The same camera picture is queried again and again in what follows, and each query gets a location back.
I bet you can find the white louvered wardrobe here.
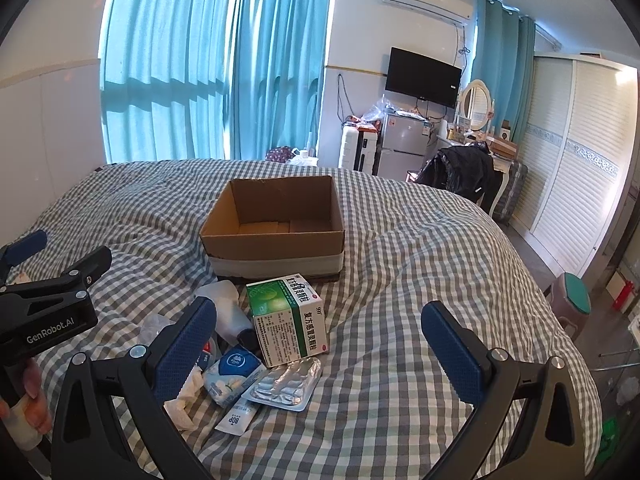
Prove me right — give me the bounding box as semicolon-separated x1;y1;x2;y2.
511;54;639;278

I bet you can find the clear plastic cotton swab jar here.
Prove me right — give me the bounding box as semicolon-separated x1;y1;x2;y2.
138;313;172;347

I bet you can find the silver pill blister pack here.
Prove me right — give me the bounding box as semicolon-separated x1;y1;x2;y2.
242;358;322;413

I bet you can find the green white medicine box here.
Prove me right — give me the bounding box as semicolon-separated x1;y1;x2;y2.
246;274;329;368

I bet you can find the right turquoise curtain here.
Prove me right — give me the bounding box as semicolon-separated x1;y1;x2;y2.
471;0;536;144

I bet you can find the black wall television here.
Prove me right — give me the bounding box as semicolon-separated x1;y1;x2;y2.
385;47;462;108

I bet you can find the person's left hand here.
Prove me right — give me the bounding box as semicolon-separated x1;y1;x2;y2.
23;359;52;436

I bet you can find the white suitcase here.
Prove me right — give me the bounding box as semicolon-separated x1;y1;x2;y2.
338;124;378;174

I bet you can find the black jacket on chair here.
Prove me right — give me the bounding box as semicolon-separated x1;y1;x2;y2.
416;142;500;208

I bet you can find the white purple ointment tube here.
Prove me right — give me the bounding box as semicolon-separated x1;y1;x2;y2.
215;398;260;437

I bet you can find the turquoise curtain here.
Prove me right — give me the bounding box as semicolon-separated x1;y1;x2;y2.
471;0;536;144
100;0;230;162
230;0;331;160

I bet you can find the green topped plastic stool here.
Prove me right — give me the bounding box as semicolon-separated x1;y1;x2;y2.
544;273;591;341

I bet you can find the silver small refrigerator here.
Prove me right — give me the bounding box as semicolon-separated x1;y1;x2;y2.
375;114;431;181

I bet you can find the brown cardboard box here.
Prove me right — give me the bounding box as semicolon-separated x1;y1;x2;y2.
200;176;345;281

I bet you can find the white oval vanity mirror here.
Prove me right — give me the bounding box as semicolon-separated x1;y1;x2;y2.
457;79;494;131

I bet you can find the white tissue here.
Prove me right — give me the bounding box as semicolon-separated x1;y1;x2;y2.
164;365;204;431

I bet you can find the left turquoise curtain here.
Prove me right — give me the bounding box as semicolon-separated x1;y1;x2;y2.
100;0;230;162

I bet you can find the grey white checkered bedspread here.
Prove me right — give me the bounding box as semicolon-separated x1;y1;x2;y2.
21;159;602;479

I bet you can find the white cloth pouch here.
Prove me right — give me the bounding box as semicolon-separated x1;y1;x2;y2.
194;280;260;356

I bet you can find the middle turquoise curtain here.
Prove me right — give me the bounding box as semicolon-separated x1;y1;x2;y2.
230;0;331;160

